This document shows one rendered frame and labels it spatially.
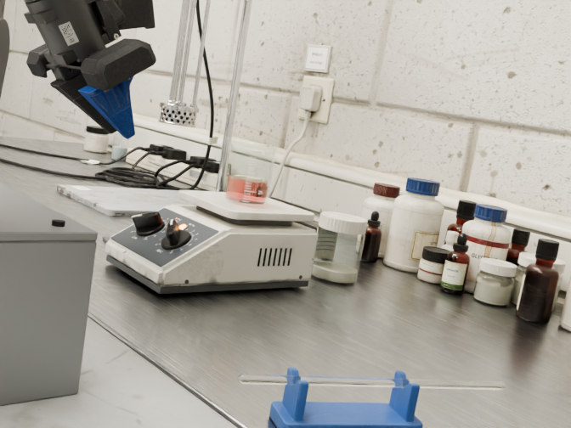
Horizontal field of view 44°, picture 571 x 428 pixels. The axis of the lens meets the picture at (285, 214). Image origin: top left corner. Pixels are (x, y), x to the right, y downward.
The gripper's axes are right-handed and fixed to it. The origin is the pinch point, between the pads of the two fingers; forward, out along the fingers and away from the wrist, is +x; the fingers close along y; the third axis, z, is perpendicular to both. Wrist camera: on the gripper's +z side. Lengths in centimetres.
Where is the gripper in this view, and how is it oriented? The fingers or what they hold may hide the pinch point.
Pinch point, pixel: (108, 105)
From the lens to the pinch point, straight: 76.7
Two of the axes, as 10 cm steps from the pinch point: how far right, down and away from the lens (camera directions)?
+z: 7.2, -5.3, 4.4
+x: 3.1, 8.2, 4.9
